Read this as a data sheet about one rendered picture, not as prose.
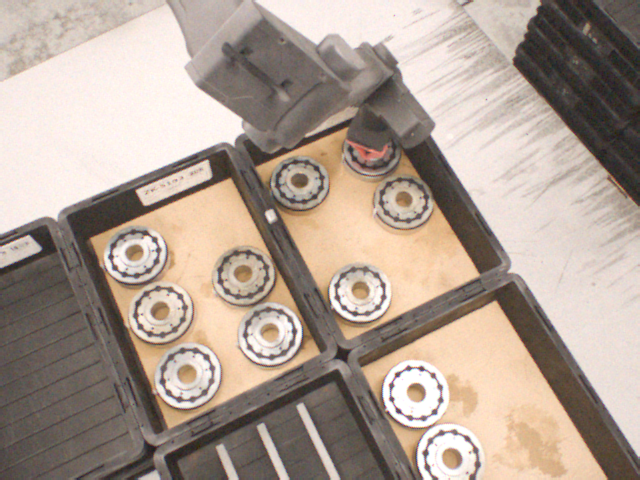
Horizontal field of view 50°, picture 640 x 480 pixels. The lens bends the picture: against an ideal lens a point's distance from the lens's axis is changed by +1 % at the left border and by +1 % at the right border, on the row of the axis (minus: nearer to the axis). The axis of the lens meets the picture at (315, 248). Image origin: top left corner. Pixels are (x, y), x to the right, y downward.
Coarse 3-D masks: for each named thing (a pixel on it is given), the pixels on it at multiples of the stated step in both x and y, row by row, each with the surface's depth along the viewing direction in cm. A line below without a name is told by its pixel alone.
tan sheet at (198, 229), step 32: (224, 192) 118; (128, 224) 116; (160, 224) 116; (192, 224) 116; (224, 224) 116; (192, 256) 114; (192, 288) 112; (128, 320) 110; (224, 320) 110; (160, 352) 108; (224, 352) 108; (320, 352) 108; (224, 384) 106; (256, 384) 106; (192, 416) 104
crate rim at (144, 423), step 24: (216, 144) 110; (168, 168) 108; (240, 168) 109; (120, 192) 107; (264, 216) 106; (72, 240) 104; (288, 264) 103; (96, 312) 100; (312, 312) 101; (120, 360) 97; (312, 360) 98; (264, 384) 96; (144, 408) 95; (216, 408) 95; (144, 432) 94; (168, 432) 94
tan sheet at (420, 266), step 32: (320, 160) 121; (352, 192) 119; (288, 224) 116; (320, 224) 116; (352, 224) 116; (448, 224) 117; (320, 256) 114; (352, 256) 114; (384, 256) 114; (416, 256) 114; (448, 256) 115; (320, 288) 112; (416, 288) 112; (448, 288) 112; (384, 320) 110
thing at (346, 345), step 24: (240, 144) 110; (432, 144) 111; (264, 192) 107; (456, 192) 108; (480, 216) 106; (288, 240) 105; (504, 264) 104; (312, 288) 102; (456, 288) 102; (408, 312) 101; (336, 336) 99; (360, 336) 99
